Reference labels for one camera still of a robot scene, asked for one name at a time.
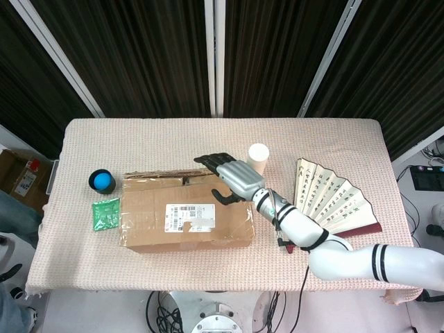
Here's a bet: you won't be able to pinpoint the cardboard box with red label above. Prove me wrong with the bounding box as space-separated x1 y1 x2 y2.
0 148 53 205

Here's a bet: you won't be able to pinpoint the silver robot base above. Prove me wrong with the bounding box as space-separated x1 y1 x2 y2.
190 301 244 333

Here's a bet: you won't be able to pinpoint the black cable bundle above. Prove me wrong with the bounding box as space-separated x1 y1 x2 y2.
145 291 185 333
256 291 286 333

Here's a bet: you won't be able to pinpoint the brown cardboard box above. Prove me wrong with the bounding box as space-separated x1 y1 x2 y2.
117 167 257 255

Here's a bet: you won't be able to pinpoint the white frame post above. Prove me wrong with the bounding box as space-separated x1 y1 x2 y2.
203 0 226 117
297 0 361 118
8 0 105 119

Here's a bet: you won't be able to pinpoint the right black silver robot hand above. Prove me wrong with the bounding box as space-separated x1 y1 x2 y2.
193 151 267 206

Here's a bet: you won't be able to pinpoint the white cylindrical bottle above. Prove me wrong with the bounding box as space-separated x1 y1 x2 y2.
247 143 271 174

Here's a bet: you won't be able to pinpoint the blue ball in black cup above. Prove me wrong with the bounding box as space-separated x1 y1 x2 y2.
87 169 116 195

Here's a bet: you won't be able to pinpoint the pink waffle tablecloth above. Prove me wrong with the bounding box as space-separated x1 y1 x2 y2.
24 117 425 306

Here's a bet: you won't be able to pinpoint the black electronic device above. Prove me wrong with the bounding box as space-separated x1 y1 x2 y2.
409 165 444 191

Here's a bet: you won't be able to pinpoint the green plastic packet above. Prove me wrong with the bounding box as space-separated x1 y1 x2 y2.
91 198 121 232

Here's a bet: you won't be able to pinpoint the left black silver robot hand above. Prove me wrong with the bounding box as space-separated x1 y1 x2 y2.
0 263 23 283

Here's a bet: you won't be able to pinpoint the paper folding fan red ribs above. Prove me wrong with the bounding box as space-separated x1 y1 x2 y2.
285 157 384 256

